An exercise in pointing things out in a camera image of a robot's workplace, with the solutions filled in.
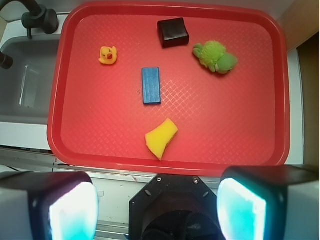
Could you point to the yellow sponge piece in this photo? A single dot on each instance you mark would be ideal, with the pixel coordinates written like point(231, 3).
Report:
point(158, 139)

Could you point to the dark brown block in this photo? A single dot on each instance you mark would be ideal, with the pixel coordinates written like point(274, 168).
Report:
point(173, 32)

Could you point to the yellow rubber duck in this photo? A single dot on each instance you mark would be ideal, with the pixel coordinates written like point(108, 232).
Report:
point(108, 55)

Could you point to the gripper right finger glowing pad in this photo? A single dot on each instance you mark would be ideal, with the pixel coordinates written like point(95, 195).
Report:
point(269, 203)

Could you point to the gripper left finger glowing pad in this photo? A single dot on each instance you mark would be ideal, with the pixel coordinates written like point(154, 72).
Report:
point(48, 206)

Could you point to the black faucet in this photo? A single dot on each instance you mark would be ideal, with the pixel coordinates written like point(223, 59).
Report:
point(38, 17)

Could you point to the blue wooden block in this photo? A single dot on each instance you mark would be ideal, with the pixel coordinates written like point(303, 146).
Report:
point(151, 86)

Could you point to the grey sink basin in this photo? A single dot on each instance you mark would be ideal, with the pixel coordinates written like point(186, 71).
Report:
point(26, 87)

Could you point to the green plush turtle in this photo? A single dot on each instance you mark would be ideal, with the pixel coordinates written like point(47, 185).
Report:
point(214, 56)

